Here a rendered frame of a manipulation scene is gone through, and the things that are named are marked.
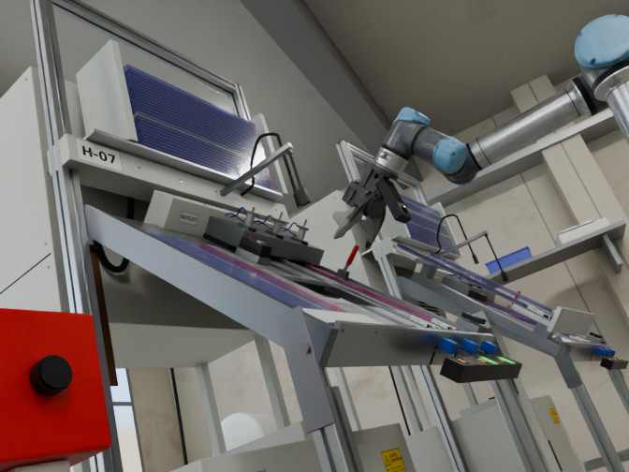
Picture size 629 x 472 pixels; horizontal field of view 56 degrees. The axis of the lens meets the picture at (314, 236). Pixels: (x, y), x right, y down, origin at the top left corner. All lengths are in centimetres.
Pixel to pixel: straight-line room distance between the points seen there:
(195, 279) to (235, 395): 466
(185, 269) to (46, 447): 51
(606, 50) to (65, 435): 113
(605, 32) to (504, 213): 386
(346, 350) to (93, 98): 104
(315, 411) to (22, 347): 38
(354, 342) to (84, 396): 42
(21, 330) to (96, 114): 102
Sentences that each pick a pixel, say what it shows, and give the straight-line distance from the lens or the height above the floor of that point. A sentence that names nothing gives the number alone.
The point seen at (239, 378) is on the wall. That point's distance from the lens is 570.
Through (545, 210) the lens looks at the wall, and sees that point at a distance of 511.
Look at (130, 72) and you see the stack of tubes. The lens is 169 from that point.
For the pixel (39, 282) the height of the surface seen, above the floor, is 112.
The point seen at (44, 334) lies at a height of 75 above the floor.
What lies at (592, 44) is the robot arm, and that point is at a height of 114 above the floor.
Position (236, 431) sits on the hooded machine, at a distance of 496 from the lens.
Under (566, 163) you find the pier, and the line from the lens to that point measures 495.
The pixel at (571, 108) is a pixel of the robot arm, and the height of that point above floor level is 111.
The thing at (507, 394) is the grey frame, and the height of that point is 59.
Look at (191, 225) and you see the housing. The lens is 152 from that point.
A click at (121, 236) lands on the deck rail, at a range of 126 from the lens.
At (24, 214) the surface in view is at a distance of 161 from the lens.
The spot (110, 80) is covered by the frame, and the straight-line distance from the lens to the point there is 165.
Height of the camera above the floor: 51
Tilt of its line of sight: 23 degrees up
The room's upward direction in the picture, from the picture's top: 18 degrees counter-clockwise
